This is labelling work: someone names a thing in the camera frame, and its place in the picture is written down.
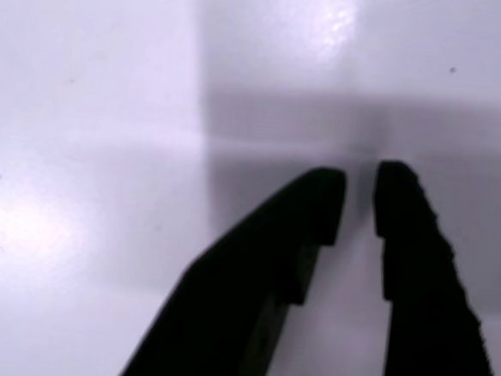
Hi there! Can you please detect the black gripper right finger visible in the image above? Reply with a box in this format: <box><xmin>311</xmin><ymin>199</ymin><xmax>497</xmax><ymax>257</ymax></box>
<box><xmin>359</xmin><ymin>159</ymin><xmax>501</xmax><ymax>376</ymax></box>

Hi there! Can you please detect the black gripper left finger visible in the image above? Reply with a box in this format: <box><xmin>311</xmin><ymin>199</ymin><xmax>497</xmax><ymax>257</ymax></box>
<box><xmin>112</xmin><ymin>154</ymin><xmax>348</xmax><ymax>376</ymax></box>

